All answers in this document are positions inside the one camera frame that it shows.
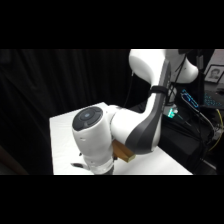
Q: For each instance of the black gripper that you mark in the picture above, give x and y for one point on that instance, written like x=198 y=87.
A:
x=109 y=172

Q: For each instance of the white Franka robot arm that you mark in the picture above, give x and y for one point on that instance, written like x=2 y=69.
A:
x=93 y=140

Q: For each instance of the wooden block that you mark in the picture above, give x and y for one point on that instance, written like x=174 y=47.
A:
x=124 y=152

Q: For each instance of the black covered robot stand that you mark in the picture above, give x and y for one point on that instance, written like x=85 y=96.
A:
x=181 y=143

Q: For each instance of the small green light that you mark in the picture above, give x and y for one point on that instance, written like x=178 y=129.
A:
x=171 y=113

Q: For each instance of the black curtain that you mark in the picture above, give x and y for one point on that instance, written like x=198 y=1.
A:
x=33 y=100

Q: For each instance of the framed portrait picture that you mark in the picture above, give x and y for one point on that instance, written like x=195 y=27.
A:
x=214 y=74

